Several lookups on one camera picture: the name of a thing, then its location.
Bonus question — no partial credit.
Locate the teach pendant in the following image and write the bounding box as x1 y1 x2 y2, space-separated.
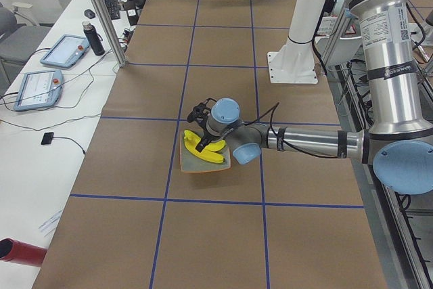
40 35 89 68
14 69 64 112

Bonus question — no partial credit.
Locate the black keyboard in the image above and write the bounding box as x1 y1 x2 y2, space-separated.
104 0 120 20

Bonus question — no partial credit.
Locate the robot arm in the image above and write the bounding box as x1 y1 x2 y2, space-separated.
187 0 432 194

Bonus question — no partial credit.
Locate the grey square plate orange rim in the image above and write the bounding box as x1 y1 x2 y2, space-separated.
179 130 231 173

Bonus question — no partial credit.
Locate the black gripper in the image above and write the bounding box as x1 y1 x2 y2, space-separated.
196 127 220 152

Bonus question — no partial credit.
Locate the black water bottle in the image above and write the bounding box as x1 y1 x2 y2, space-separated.
82 21 105 56

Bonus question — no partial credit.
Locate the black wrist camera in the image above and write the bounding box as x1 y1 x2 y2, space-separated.
187 97 215 129

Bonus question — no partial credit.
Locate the yellow banana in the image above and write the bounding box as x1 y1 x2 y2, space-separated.
183 130 226 152
183 138 225 164

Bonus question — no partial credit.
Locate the aluminium frame post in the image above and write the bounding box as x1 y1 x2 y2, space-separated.
91 0 127 68

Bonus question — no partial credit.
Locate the black small box device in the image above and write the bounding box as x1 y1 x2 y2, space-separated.
41 132 54 146

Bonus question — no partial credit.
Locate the teach pendant near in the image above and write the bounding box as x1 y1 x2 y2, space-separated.
14 69 64 112

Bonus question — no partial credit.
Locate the red fire extinguisher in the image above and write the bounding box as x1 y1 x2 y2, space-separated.
1 238 47 267

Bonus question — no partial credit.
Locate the yellow banana top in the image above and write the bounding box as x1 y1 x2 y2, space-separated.
183 138 225 164

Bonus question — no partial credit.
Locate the teach pendant far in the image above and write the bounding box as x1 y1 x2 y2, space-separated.
40 35 89 68

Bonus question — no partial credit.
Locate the computer mouse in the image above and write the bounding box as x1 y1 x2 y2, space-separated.
84 9 95 19

